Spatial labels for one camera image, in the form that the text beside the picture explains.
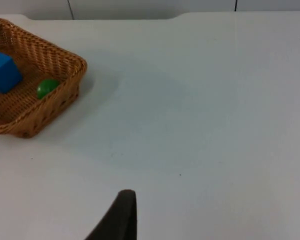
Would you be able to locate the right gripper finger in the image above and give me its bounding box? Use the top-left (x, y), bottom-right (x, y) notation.
top-left (84, 189), bottom-right (139, 240)

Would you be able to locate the green ball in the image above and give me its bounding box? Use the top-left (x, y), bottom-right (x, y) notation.
top-left (36, 78), bottom-right (61, 100)

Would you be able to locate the brown wicker basket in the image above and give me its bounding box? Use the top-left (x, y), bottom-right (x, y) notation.
top-left (0, 17), bottom-right (88, 139)

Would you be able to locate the blue cube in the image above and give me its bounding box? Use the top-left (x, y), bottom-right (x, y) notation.
top-left (0, 49), bottom-right (24, 95)

